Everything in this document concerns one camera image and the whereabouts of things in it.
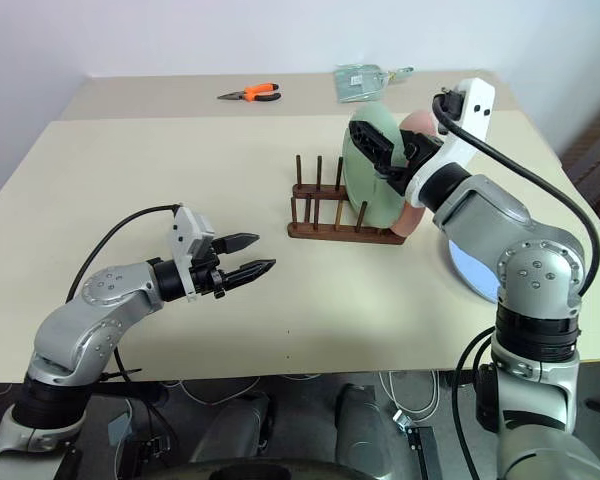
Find black flat bar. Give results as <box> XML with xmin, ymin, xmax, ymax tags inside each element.
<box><xmin>404</xmin><ymin>424</ymin><xmax>442</xmax><ymax>480</ymax></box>

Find pink plate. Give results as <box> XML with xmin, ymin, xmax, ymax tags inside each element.
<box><xmin>390</xmin><ymin>110</ymin><xmax>439</xmax><ymax>239</ymax></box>

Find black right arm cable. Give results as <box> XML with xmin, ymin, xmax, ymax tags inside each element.
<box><xmin>431</xmin><ymin>86</ymin><xmax>600</xmax><ymax>297</ymax></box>

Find orange handled pliers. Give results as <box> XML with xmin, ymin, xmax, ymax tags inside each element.
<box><xmin>216</xmin><ymin>81</ymin><xmax>283</xmax><ymax>105</ymax></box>

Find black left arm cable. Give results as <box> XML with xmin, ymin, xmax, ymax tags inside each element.
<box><xmin>65</xmin><ymin>203</ymin><xmax>181</xmax><ymax>304</ymax></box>

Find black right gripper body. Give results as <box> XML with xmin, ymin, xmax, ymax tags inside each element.
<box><xmin>373</xmin><ymin>130</ymin><xmax>445</xmax><ymax>198</ymax></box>

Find brown wooden furniture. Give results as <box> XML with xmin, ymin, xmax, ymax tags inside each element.
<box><xmin>558</xmin><ymin>95</ymin><xmax>600</xmax><ymax>207</ymax></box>

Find black shoulder cable loop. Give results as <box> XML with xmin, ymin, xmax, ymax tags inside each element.
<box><xmin>451</xmin><ymin>326</ymin><xmax>497</xmax><ymax>480</ymax></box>

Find white floor cable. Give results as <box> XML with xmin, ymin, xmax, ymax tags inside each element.
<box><xmin>163</xmin><ymin>375</ymin><xmax>262</xmax><ymax>407</ymax></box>
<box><xmin>378</xmin><ymin>368</ymin><xmax>442</xmax><ymax>417</ymax></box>

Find blue plate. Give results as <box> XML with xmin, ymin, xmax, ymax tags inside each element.
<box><xmin>446</xmin><ymin>238</ymin><xmax>503</xmax><ymax>306</ymax></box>

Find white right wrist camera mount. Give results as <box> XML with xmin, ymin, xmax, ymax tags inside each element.
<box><xmin>404</xmin><ymin>77</ymin><xmax>498</xmax><ymax>209</ymax></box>

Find dark grey rounded shape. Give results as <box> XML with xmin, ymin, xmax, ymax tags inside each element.
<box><xmin>333</xmin><ymin>382</ymin><xmax>397</xmax><ymax>462</ymax></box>
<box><xmin>190</xmin><ymin>391</ymin><xmax>277</xmax><ymax>465</ymax></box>

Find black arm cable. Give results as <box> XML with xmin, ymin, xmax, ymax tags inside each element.
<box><xmin>431</xmin><ymin>86</ymin><xmax>600</xmax><ymax>297</ymax></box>
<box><xmin>65</xmin><ymin>203</ymin><xmax>181</xmax><ymax>304</ymax></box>

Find clear plastic bag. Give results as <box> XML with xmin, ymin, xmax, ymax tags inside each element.
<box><xmin>333</xmin><ymin>62</ymin><xmax>388</xmax><ymax>105</ymax></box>

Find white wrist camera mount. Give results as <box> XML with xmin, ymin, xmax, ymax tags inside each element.
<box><xmin>166</xmin><ymin>203</ymin><xmax>217</xmax><ymax>304</ymax></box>
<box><xmin>404</xmin><ymin>77</ymin><xmax>498</xmax><ymax>209</ymax></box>

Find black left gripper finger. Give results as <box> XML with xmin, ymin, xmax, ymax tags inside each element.
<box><xmin>213</xmin><ymin>231</ymin><xmax>260</xmax><ymax>257</ymax></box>
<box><xmin>221</xmin><ymin>258</ymin><xmax>278</xmax><ymax>293</ymax></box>

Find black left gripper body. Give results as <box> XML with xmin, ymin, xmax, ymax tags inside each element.
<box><xmin>188</xmin><ymin>237</ymin><xmax>227</xmax><ymax>301</ymax></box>

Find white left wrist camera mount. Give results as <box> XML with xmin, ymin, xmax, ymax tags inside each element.
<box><xmin>166</xmin><ymin>203</ymin><xmax>217</xmax><ymax>304</ymax></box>

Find green plate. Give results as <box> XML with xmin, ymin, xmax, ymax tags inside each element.
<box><xmin>340</xmin><ymin>102</ymin><xmax>407</xmax><ymax>232</ymax></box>

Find wooden dish rack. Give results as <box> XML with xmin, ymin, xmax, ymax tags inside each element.
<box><xmin>285</xmin><ymin>153</ymin><xmax>407</xmax><ymax>246</ymax></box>

